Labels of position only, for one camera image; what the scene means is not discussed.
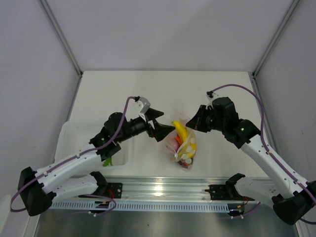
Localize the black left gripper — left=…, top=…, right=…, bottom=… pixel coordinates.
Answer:
left=117, top=108, right=175, bottom=143

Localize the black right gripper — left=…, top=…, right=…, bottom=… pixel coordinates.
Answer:
left=186, top=105, right=226, bottom=133

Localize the pink peach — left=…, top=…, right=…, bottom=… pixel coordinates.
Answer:
left=166, top=138, right=180, bottom=152

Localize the orange fruit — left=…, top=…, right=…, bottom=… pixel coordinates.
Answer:
left=175, top=134, right=183, bottom=146

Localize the clear polka dot zip bag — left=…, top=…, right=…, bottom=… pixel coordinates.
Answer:
left=162, top=111, right=197, bottom=171

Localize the yellow banana bunch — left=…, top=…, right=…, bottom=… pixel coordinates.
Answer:
left=172, top=120, right=197, bottom=160

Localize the white radish with leaves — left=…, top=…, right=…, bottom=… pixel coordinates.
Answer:
left=103, top=158, right=113, bottom=167

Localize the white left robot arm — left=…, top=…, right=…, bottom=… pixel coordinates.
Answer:
left=17, top=108, right=175, bottom=216

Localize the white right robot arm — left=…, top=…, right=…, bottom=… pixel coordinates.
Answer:
left=186, top=97, right=316, bottom=225

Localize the white plastic basket tray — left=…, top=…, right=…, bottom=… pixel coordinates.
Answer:
left=54, top=118, right=134, bottom=176

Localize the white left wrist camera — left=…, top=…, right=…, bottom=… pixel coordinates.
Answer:
left=133, top=96, right=151, bottom=120

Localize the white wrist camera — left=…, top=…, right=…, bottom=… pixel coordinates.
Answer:
left=133, top=96, right=151, bottom=120
left=206, top=91, right=219, bottom=106

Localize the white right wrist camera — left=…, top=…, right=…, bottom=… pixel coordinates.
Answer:
left=206, top=91, right=219, bottom=106

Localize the aluminium table edge rail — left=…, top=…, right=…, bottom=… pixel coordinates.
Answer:
left=50, top=175, right=228, bottom=203

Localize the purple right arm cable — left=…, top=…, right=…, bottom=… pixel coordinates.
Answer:
left=212, top=83, right=316, bottom=225

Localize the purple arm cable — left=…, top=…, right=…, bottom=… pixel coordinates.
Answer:
left=212, top=83, right=316, bottom=225
left=9, top=96, right=139, bottom=218

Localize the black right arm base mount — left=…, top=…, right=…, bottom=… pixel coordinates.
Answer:
left=204, top=173, right=245, bottom=201

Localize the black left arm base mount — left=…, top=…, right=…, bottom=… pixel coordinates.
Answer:
left=88, top=171, right=123, bottom=199

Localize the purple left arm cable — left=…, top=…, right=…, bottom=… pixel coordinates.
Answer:
left=9, top=96, right=139, bottom=218

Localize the white slotted cable duct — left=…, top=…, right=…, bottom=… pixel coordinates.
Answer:
left=51, top=200, right=230, bottom=213

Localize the left aluminium frame post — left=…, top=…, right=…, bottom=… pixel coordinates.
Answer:
left=38, top=0, right=83, bottom=78

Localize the aluminium frame post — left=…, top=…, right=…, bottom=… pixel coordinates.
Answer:
left=38, top=0, right=83, bottom=78
left=251, top=0, right=303, bottom=80

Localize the right aluminium frame post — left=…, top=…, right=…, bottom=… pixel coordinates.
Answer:
left=251, top=0, right=303, bottom=80

